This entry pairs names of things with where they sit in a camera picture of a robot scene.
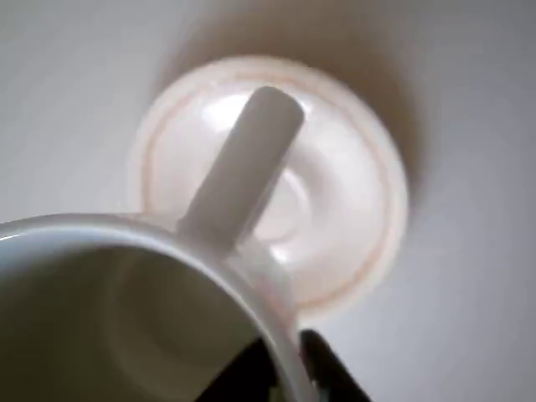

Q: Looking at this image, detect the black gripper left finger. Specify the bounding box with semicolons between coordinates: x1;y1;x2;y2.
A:
204;332;280;402

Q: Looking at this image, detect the cream saucer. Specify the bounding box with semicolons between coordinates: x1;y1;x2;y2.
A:
131;54;410;323

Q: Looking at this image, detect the white ceramic mug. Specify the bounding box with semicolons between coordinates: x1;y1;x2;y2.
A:
0;85;323;402

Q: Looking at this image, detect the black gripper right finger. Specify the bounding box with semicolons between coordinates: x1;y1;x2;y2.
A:
300;329;372;402

